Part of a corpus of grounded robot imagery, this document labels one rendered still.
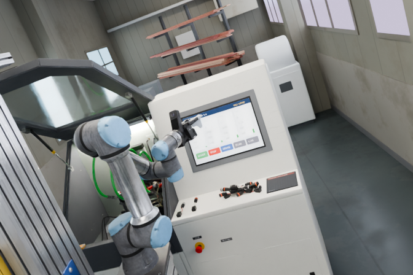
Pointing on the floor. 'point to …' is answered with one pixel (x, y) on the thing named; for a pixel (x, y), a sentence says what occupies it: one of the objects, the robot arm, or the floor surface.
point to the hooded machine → (287, 81)
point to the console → (227, 244)
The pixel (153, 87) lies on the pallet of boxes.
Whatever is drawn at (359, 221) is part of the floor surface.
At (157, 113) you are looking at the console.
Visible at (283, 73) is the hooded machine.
